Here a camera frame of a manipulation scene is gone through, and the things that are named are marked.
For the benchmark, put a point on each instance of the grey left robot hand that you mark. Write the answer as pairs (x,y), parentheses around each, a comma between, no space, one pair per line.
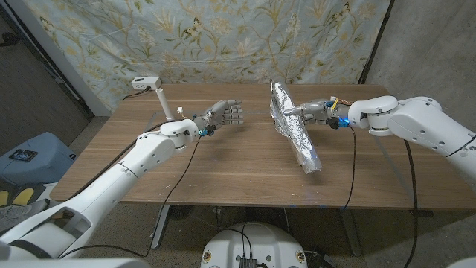
(223,113)

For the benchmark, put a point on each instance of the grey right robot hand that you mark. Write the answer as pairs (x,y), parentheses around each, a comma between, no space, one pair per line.
(316,109)

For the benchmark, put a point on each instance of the crinkled aluminum foil roll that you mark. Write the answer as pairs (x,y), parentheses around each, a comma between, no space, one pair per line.
(294,126)

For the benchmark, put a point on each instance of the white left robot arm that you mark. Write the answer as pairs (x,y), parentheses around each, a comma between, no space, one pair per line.
(111,186)

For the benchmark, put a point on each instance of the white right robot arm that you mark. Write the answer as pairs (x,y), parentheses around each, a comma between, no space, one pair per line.
(416,123)

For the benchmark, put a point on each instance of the white plastic tube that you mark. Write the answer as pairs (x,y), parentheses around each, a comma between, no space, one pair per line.
(163,104)

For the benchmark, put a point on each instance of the floral light blue backdrop cloth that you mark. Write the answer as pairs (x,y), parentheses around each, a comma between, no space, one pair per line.
(241,44)

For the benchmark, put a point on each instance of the white power strip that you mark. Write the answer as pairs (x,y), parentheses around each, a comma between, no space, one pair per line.
(145,83)

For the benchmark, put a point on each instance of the black backdrop stand pole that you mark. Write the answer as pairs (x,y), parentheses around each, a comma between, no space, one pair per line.
(373,41)

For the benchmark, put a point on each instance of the grey table leg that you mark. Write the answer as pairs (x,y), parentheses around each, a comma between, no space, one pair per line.
(351,234)

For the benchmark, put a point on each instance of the white table leg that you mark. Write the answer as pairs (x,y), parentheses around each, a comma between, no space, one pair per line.
(160,227)

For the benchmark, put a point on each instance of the white robot torso dome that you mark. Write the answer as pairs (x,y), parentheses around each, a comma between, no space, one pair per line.
(256,242)

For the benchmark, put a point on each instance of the small grey finned module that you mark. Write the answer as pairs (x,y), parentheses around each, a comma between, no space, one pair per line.
(248,263)

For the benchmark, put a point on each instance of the black flat printed card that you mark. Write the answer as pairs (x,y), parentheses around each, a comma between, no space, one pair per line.
(23,155)

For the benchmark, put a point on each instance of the black mat with yellow pads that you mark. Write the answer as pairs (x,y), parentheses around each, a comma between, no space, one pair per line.
(23,196)

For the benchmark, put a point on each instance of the grey sneaker shoe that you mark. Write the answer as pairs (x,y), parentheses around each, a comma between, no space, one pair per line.
(15,214)

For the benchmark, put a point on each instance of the white slanted frame post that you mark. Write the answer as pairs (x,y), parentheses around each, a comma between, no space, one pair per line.
(60,59)

